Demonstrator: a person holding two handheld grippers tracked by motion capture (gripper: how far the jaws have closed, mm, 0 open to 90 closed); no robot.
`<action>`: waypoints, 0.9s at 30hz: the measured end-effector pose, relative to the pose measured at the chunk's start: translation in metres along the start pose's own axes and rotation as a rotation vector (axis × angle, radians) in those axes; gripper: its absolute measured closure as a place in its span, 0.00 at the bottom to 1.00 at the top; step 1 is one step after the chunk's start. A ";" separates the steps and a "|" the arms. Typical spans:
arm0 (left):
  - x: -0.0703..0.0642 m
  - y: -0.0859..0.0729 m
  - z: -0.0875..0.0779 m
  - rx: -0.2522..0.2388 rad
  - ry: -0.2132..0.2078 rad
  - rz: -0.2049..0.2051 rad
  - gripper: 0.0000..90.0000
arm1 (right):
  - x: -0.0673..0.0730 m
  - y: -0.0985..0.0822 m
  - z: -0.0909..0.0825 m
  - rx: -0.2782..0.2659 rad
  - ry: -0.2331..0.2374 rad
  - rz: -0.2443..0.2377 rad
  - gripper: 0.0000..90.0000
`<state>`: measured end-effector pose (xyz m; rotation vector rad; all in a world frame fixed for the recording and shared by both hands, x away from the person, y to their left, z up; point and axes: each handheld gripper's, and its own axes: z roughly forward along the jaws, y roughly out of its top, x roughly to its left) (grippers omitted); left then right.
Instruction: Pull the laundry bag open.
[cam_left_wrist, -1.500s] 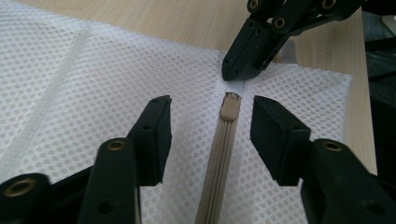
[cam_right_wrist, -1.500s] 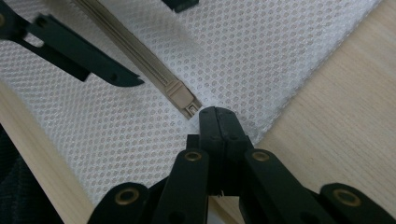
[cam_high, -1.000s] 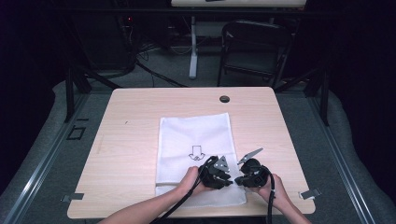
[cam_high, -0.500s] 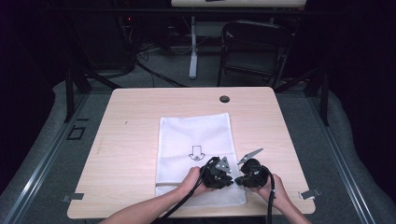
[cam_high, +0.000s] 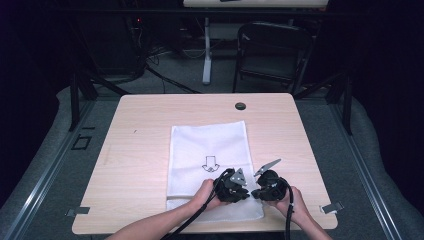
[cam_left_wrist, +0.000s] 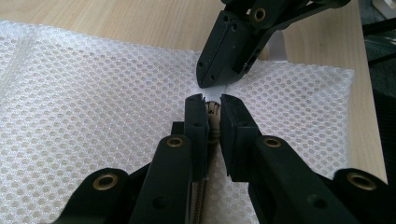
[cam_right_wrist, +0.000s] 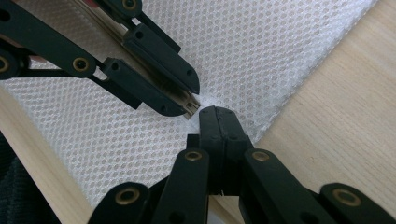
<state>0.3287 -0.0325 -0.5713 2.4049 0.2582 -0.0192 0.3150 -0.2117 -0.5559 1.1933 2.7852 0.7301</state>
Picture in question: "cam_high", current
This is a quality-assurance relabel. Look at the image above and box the right hand-held gripper black cable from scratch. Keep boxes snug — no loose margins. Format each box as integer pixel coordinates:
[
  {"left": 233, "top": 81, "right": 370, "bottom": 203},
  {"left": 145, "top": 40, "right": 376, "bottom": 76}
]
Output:
[{"left": 280, "top": 177, "right": 296, "bottom": 240}]

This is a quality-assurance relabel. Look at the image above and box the dark computer tower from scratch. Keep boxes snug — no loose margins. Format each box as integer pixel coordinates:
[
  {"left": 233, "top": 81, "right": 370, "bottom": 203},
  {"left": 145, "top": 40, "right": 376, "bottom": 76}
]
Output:
[{"left": 93, "top": 14, "right": 145, "bottom": 76}]

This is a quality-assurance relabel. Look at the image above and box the white table leg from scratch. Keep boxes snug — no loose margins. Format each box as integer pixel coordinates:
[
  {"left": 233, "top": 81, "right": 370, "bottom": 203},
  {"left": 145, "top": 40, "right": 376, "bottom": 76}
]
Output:
[{"left": 201, "top": 17, "right": 214, "bottom": 86}]

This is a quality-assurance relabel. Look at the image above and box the person's left hand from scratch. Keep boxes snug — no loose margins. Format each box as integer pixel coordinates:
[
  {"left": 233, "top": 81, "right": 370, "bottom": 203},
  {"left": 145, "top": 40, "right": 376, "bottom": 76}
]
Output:
[{"left": 189, "top": 178, "right": 224, "bottom": 212}]

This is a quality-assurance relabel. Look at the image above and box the left hand-held gripper black cable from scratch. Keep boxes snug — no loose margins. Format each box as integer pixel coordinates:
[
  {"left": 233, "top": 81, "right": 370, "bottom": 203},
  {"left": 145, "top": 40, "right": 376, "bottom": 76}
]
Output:
[{"left": 160, "top": 168, "right": 235, "bottom": 240}]

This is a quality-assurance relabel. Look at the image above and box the black horizontal bar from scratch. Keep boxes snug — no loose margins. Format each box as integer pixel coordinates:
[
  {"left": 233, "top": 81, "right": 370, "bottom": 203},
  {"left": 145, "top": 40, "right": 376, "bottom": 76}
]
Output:
[{"left": 49, "top": 7, "right": 334, "bottom": 18}]

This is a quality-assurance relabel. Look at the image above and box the grey floor rail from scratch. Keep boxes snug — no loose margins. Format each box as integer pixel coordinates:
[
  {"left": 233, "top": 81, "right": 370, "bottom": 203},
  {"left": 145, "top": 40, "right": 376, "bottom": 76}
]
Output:
[
  {"left": 328, "top": 103, "right": 406, "bottom": 240},
  {"left": 0, "top": 99, "right": 97, "bottom": 240}
]

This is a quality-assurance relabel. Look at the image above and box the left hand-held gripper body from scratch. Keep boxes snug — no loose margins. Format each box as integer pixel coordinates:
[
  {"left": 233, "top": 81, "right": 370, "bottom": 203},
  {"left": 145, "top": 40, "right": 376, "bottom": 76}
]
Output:
[{"left": 213, "top": 167, "right": 250, "bottom": 204}]

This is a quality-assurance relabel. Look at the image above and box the person's right hand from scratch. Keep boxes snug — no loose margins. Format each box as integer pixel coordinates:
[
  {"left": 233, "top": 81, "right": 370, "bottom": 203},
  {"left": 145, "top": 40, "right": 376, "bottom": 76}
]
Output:
[{"left": 268, "top": 185, "right": 312, "bottom": 225}]

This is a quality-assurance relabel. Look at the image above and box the black floor cable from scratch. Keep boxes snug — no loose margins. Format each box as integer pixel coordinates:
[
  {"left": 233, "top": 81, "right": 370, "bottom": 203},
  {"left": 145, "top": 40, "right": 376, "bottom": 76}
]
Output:
[{"left": 144, "top": 64, "right": 202, "bottom": 95}]

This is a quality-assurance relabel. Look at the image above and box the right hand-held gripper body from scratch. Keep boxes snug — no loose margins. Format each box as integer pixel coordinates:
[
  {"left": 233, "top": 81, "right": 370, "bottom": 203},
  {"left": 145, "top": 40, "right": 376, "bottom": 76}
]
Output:
[{"left": 253, "top": 158, "right": 290, "bottom": 202}]

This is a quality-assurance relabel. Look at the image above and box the black metal stand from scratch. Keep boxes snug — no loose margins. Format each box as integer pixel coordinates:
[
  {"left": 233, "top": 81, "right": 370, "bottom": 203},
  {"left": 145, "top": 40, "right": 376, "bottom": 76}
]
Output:
[
  {"left": 293, "top": 70, "right": 354, "bottom": 136},
  {"left": 68, "top": 70, "right": 131, "bottom": 132}
]

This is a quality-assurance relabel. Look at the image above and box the grey tape piece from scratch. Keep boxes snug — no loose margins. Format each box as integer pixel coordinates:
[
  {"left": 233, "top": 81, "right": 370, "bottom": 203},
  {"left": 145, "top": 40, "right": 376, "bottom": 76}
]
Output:
[
  {"left": 319, "top": 200, "right": 345, "bottom": 215},
  {"left": 65, "top": 206, "right": 91, "bottom": 218}
]

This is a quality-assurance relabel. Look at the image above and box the white towel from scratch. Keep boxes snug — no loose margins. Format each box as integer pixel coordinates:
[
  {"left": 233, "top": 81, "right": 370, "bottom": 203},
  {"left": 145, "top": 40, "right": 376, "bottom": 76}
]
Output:
[{"left": 165, "top": 120, "right": 265, "bottom": 224}]

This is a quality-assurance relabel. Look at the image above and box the black folding chair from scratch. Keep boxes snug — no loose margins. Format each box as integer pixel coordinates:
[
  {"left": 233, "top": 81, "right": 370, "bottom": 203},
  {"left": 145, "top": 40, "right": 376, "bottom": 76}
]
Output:
[{"left": 232, "top": 21, "right": 316, "bottom": 96}]

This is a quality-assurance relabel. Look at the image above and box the hand-held gripper black cable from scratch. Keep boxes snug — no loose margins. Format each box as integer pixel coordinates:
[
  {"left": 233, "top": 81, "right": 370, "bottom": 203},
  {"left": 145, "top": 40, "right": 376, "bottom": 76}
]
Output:
[
  {"left": 160, "top": 168, "right": 235, "bottom": 240},
  {"left": 280, "top": 177, "right": 296, "bottom": 240}
]

